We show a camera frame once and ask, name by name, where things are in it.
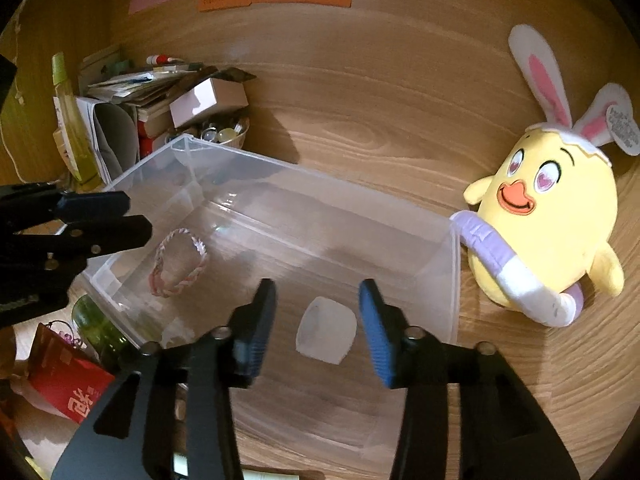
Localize yellow chick plush bunny ears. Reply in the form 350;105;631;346
449;24;640;329

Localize white bowl of marbles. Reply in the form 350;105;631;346
192;115;251;150

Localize yellow green spray bottle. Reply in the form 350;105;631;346
51;51;103;186

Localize green glass bottle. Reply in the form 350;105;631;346
71;294;151;366

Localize clear plastic storage bin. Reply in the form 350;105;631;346
81;133;462;356

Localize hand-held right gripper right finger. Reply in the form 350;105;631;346
359;279;581;480

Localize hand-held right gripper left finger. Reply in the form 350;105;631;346
50;279;278;480

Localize red book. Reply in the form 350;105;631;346
137;120;171;158

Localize translucent white cube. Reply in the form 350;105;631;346
296;296;358;366

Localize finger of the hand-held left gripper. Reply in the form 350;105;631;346
0;182;132;233
0;214;153;281

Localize pink white braided bracelet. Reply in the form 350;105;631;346
149;228;209;297

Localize red paper packet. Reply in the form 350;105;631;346
27;324;116;425

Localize small white cardboard box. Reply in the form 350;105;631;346
169;77;250;129

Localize folded white paper booklets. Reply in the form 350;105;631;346
75;96;141;183

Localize stack of books and papers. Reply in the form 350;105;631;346
77;50;211;126

